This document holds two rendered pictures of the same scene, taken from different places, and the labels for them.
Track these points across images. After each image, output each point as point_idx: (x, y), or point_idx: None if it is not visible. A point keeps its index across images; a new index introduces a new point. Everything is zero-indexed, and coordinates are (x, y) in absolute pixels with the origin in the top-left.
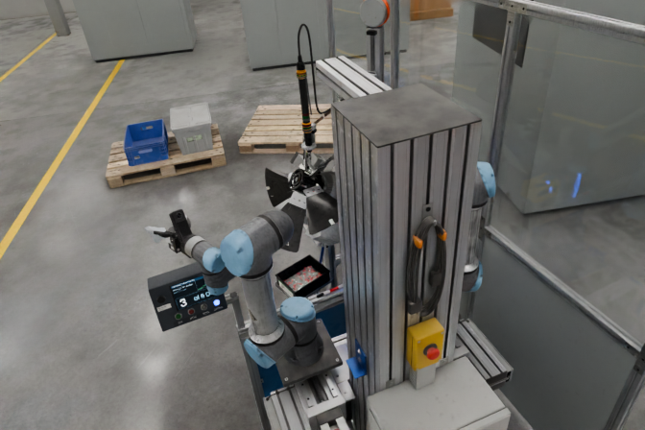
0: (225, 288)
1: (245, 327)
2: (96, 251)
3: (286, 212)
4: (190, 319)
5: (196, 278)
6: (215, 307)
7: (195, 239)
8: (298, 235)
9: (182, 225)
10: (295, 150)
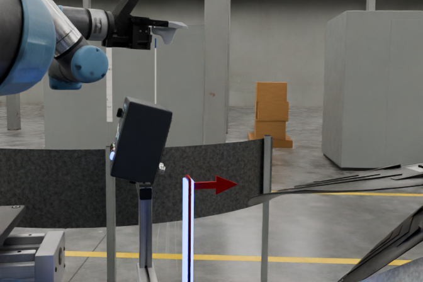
0: (50, 80)
1: (138, 267)
2: None
3: (405, 221)
4: (110, 160)
5: (125, 106)
6: (111, 163)
7: (93, 9)
8: (356, 278)
9: (123, 2)
10: None
